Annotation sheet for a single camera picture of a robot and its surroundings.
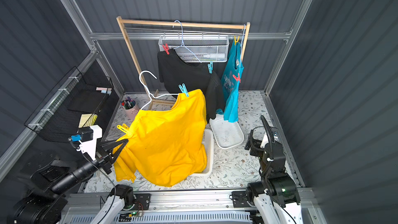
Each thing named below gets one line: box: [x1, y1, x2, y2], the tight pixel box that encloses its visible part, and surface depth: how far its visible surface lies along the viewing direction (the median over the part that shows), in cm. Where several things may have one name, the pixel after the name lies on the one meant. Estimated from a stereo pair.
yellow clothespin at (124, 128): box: [116, 123, 130, 134], surface depth 51 cm
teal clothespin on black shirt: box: [207, 60, 213, 74], surface depth 70 cm
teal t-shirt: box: [216, 42, 245, 123], surface depth 74 cm
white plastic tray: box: [209, 114, 245, 149], surface depth 97 cm
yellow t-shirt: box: [112, 89, 208, 188], surface depth 67 cm
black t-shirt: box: [157, 49, 225, 123], surface depth 75 cm
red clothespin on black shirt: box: [162, 43, 170, 55], surface depth 82 cm
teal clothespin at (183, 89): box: [178, 82, 190, 97], surface depth 61 cm
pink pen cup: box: [120, 96, 140, 121], surface depth 100 cm
